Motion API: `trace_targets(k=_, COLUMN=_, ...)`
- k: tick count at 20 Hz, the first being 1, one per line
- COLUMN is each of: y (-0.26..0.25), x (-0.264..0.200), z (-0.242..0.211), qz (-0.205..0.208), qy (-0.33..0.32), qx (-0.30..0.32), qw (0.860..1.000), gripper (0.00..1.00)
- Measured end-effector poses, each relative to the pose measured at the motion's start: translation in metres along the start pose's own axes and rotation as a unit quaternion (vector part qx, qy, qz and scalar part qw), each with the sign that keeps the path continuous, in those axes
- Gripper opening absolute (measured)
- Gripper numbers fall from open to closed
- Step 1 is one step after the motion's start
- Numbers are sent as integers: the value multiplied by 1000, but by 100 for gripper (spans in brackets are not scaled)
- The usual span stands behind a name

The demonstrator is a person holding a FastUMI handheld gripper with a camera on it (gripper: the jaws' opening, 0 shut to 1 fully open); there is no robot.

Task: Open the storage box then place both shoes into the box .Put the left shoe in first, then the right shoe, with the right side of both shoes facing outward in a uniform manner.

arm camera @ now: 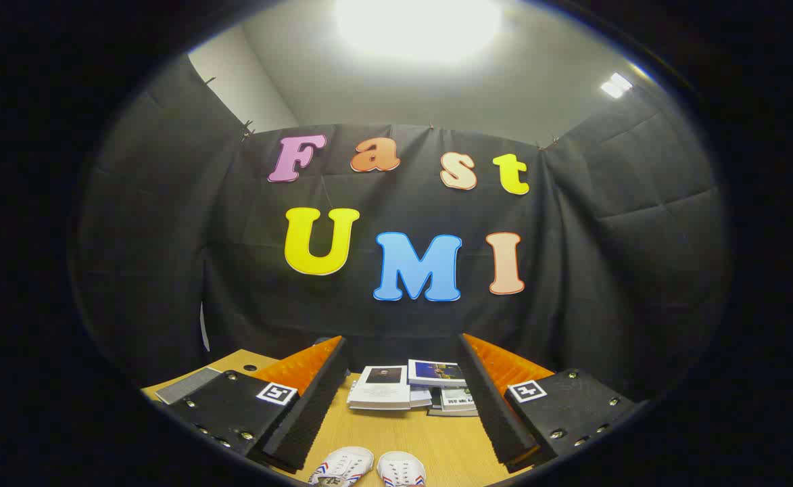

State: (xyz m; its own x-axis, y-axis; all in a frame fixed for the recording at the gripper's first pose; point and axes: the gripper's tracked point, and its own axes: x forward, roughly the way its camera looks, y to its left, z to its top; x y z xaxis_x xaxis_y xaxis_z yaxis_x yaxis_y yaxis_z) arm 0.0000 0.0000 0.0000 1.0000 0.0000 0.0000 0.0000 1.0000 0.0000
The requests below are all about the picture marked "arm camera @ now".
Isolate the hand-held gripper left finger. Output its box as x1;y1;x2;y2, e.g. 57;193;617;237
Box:
165;335;351;473

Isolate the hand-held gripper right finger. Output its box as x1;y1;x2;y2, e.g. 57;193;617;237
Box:
456;333;639;474

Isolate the white striped canvas shoe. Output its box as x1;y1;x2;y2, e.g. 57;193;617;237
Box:
377;451;427;487
310;446;375;487

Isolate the grey fabric storage box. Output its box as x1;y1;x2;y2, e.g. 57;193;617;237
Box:
156;367;222;405

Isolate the book with teal cover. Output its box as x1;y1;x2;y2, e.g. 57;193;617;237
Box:
440;387;478;412

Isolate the book with blue cover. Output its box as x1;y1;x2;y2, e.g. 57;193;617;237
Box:
408;359;468;388

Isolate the white book with dark photo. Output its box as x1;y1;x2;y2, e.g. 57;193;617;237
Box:
347;365;412;411

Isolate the small ceiling light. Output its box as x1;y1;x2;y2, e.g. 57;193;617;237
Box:
599;72;633;99

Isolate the large ceiling light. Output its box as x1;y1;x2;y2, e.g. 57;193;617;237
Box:
335;0;505;63

